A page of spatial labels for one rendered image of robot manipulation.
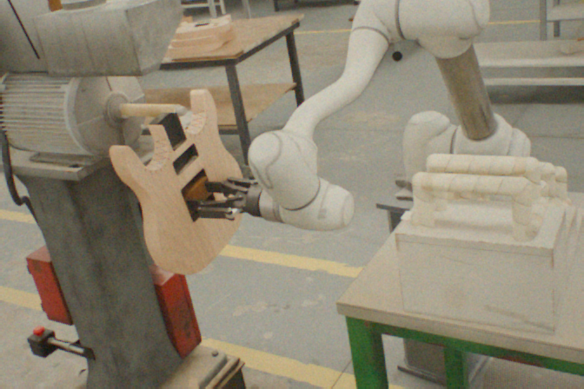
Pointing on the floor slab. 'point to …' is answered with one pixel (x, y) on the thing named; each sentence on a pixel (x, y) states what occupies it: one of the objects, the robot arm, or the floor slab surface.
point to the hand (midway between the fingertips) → (199, 194)
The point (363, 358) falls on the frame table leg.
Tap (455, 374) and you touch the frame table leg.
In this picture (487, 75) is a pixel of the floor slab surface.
